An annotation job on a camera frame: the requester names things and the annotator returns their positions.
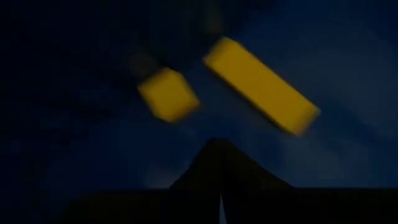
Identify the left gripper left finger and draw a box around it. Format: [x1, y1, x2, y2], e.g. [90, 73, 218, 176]
[169, 139, 222, 189]

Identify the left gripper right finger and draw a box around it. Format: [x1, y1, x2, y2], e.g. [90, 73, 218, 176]
[221, 139, 295, 189]

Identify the small yellow wooden cube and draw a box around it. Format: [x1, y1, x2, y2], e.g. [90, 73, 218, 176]
[136, 67, 201, 124]

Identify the long yellow wooden block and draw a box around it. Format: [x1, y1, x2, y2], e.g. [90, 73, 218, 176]
[201, 35, 322, 138]

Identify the large blue plastic bin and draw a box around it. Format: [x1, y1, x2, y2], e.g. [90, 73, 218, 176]
[0, 0, 398, 224]

